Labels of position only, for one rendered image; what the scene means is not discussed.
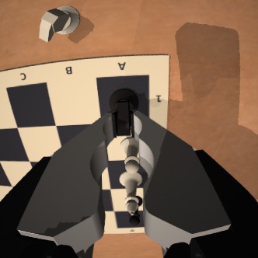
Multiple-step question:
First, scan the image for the white chess bishop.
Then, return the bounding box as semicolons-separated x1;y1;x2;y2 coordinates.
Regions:
120;171;142;215

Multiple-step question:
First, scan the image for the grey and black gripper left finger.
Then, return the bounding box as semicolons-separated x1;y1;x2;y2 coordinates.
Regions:
0;110;117;258

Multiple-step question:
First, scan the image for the black and cream chessboard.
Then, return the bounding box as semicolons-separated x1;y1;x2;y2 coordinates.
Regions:
0;54;169;234

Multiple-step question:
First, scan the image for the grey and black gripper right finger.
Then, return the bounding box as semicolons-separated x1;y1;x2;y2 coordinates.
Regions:
130;109;258;258

